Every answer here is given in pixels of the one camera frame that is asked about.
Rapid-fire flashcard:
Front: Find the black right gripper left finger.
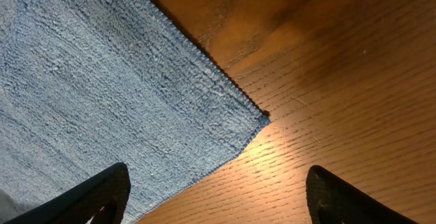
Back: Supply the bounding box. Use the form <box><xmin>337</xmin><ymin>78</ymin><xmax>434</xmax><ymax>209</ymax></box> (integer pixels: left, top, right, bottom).
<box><xmin>6</xmin><ymin>163</ymin><xmax>131</xmax><ymax>224</ymax></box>

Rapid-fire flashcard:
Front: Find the blue microfiber cloth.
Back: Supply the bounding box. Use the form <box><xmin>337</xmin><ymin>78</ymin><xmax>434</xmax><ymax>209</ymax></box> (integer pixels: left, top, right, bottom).
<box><xmin>1</xmin><ymin>0</ymin><xmax>270</xmax><ymax>223</ymax></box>

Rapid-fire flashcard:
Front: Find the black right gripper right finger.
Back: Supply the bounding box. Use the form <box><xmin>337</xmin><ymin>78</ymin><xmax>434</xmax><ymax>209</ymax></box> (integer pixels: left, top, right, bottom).
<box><xmin>306</xmin><ymin>165</ymin><xmax>416</xmax><ymax>224</ymax></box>

